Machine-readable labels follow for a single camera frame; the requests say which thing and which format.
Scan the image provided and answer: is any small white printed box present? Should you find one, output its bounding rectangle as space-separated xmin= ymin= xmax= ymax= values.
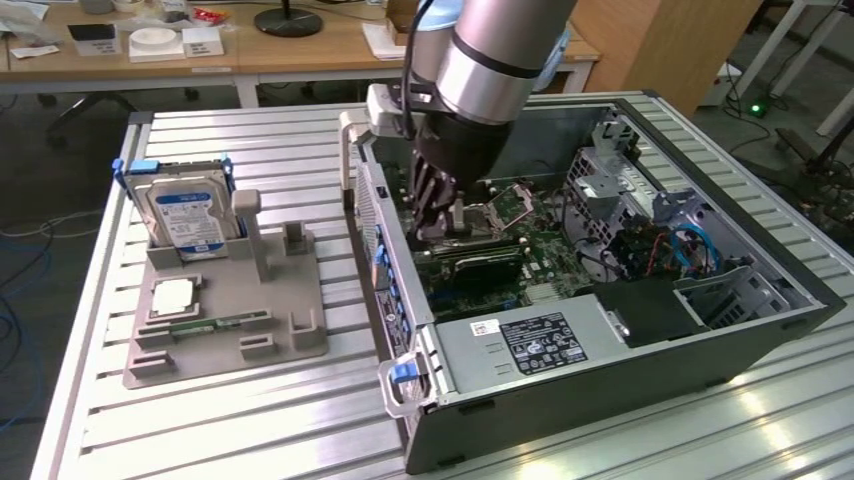
xmin=180 ymin=27 xmax=226 ymax=59

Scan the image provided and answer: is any grey power supply unit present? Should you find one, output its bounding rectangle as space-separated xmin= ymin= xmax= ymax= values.
xmin=432 ymin=293 xmax=633 ymax=396

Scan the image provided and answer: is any grey plastic parts rack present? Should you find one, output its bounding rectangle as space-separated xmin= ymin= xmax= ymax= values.
xmin=123 ymin=188 xmax=332 ymax=391

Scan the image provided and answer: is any clear plastic bag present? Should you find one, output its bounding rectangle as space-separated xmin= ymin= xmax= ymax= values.
xmin=0 ymin=2 xmax=59 ymax=44

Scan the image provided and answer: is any black round lamp base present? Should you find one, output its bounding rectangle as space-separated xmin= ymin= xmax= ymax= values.
xmin=252 ymin=0 xmax=326 ymax=39

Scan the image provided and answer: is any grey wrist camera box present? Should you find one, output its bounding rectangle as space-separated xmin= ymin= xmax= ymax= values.
xmin=366 ymin=83 xmax=435 ymax=139

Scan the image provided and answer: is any black plastic cover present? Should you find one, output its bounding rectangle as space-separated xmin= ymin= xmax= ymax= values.
xmin=596 ymin=277 xmax=713 ymax=349

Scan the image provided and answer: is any white box with black lid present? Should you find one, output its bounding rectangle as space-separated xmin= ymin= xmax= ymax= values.
xmin=68 ymin=23 xmax=123 ymax=57

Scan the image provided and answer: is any green motherboard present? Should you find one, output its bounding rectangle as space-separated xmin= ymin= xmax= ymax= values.
xmin=383 ymin=164 xmax=602 ymax=324

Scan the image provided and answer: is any black metal stand foot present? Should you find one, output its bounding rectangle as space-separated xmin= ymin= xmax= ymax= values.
xmin=773 ymin=127 xmax=854 ymax=174

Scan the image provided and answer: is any grey metal disk bay tray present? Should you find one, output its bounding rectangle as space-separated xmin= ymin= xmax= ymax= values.
xmin=673 ymin=264 xmax=813 ymax=331

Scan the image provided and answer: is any blue wire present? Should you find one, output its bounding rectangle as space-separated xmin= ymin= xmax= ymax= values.
xmin=671 ymin=227 xmax=723 ymax=277

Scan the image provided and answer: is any white desk frame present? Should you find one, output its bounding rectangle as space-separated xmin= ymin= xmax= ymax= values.
xmin=726 ymin=0 xmax=854 ymax=136

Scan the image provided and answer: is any metal socket cover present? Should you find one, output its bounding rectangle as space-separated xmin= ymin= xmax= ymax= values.
xmin=488 ymin=182 xmax=536 ymax=221

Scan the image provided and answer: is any black open PC case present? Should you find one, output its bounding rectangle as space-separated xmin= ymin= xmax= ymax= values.
xmin=336 ymin=97 xmax=849 ymax=476

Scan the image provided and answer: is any blue floor cable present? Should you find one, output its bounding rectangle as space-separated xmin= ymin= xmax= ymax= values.
xmin=0 ymin=239 xmax=55 ymax=431

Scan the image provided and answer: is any black power wire bundle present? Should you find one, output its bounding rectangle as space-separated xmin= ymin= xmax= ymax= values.
xmin=610 ymin=228 xmax=673 ymax=280

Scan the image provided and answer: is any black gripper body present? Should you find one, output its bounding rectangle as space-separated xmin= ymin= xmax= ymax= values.
xmin=410 ymin=112 xmax=516 ymax=195

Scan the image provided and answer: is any white electrical box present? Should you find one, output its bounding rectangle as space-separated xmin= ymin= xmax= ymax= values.
xmin=710 ymin=62 xmax=742 ymax=109

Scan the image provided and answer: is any brown cardboard box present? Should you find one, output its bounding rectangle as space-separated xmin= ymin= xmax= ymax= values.
xmin=386 ymin=0 xmax=419 ymax=34

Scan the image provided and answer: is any silver CPU chip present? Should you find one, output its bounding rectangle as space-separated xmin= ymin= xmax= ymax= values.
xmin=149 ymin=280 xmax=201 ymax=317

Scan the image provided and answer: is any white round holder block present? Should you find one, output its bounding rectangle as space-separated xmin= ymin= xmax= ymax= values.
xmin=127 ymin=27 xmax=187 ymax=65

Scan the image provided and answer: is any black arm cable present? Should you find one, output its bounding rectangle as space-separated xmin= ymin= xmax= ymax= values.
xmin=398 ymin=0 xmax=436 ymax=141

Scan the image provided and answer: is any black box with green light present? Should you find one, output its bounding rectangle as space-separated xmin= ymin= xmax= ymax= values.
xmin=739 ymin=97 xmax=775 ymax=121

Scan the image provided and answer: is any wooden desk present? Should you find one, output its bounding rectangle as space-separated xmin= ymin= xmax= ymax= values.
xmin=0 ymin=0 xmax=242 ymax=96
xmin=236 ymin=0 xmax=602 ymax=109

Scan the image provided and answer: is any black office chair base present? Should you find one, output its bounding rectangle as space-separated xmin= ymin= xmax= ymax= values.
xmin=39 ymin=92 xmax=139 ymax=147

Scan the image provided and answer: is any wooden cabinet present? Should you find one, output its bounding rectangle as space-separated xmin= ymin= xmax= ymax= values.
xmin=566 ymin=0 xmax=766 ymax=116

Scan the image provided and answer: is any perforated metal disk bay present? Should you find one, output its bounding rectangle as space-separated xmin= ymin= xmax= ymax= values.
xmin=564 ymin=145 xmax=662 ymax=254

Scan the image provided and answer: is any hard disk with blue carrier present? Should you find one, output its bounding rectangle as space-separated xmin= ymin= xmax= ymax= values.
xmin=111 ymin=153 xmax=242 ymax=264

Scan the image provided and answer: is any white paper stack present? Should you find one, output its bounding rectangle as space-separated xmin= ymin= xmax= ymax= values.
xmin=362 ymin=22 xmax=410 ymax=60

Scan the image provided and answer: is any red wire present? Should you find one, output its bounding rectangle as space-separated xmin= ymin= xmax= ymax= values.
xmin=650 ymin=233 xmax=671 ymax=277

